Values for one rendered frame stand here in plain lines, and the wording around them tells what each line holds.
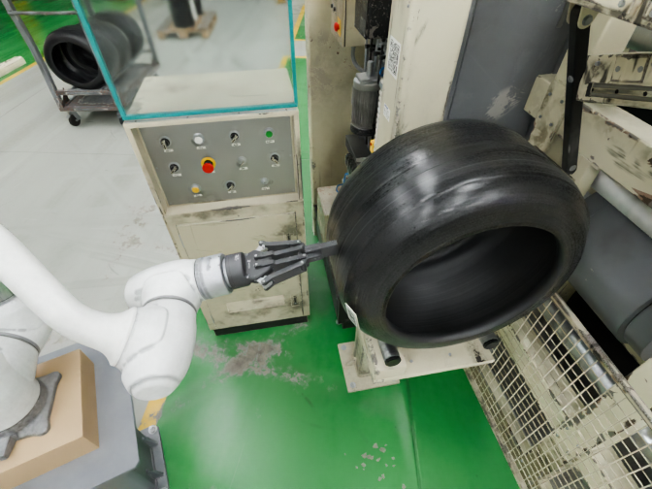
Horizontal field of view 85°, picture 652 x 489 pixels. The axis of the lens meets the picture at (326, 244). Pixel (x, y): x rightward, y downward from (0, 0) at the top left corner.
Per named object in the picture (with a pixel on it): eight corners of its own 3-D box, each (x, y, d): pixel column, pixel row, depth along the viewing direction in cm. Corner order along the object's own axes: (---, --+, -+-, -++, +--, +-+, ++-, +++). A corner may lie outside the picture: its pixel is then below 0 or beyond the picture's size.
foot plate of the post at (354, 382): (337, 344, 197) (338, 341, 195) (384, 337, 201) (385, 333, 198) (347, 392, 179) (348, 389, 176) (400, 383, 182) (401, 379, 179)
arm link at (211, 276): (196, 249, 76) (223, 243, 76) (211, 276, 83) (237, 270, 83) (192, 281, 70) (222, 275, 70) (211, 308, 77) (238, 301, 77)
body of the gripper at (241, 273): (222, 277, 71) (268, 266, 71) (223, 246, 77) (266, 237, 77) (235, 298, 76) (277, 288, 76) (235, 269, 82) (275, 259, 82)
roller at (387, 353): (351, 268, 119) (359, 259, 116) (362, 271, 121) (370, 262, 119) (381, 366, 95) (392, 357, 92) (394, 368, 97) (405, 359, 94)
